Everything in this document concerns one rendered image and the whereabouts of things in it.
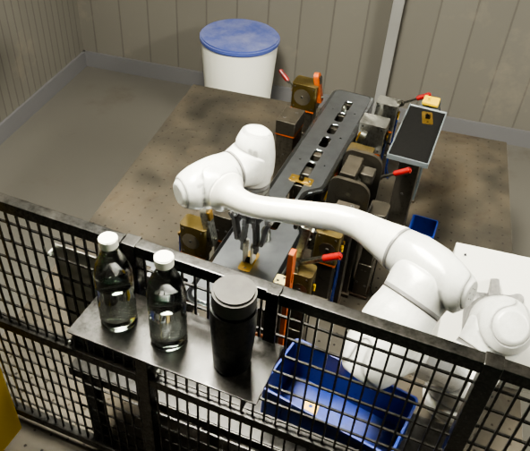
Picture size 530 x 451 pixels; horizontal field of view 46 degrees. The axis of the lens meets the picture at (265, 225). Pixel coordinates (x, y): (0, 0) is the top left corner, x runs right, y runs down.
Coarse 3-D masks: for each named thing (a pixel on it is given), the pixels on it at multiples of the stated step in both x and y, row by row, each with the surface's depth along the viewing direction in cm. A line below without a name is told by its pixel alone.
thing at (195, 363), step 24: (120, 240) 110; (96, 312) 113; (144, 312) 114; (264, 312) 106; (96, 336) 109; (120, 336) 109; (144, 336) 109; (192, 336) 110; (264, 336) 110; (144, 360) 106; (168, 360) 106; (192, 360) 106; (264, 360) 107; (216, 384) 103; (240, 384) 103; (264, 384) 103; (240, 408) 105
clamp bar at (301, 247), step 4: (296, 228) 169; (304, 228) 167; (308, 228) 167; (312, 228) 168; (304, 232) 168; (308, 232) 167; (312, 232) 168; (316, 232) 168; (300, 236) 169; (304, 236) 169; (308, 236) 168; (300, 240) 170; (304, 240) 169; (308, 240) 173; (300, 244) 171; (304, 244) 170; (296, 248) 172; (300, 248) 172; (304, 248) 173; (296, 252) 173; (300, 252) 173; (296, 256) 174; (300, 256) 174; (296, 260) 175; (296, 264) 176
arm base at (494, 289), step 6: (492, 282) 190; (498, 282) 190; (492, 288) 190; (498, 288) 189; (480, 294) 191; (486, 294) 190; (492, 294) 189; (498, 294) 189; (504, 294) 191; (510, 294) 192; (516, 294) 190; (474, 300) 191; (522, 300) 190; (468, 306) 191; (468, 312) 189; (462, 318) 193; (462, 324) 192
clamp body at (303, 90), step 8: (296, 80) 263; (304, 80) 263; (312, 80) 264; (296, 88) 262; (304, 88) 260; (312, 88) 259; (296, 96) 264; (304, 96) 263; (312, 96) 261; (296, 104) 266; (304, 104) 265; (312, 104) 264; (312, 112) 266; (304, 120) 271; (312, 120) 272; (304, 128) 273
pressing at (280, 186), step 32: (352, 96) 267; (320, 128) 246; (352, 128) 248; (288, 160) 229; (320, 160) 229; (288, 192) 214; (320, 192) 216; (288, 224) 201; (224, 256) 188; (192, 288) 178
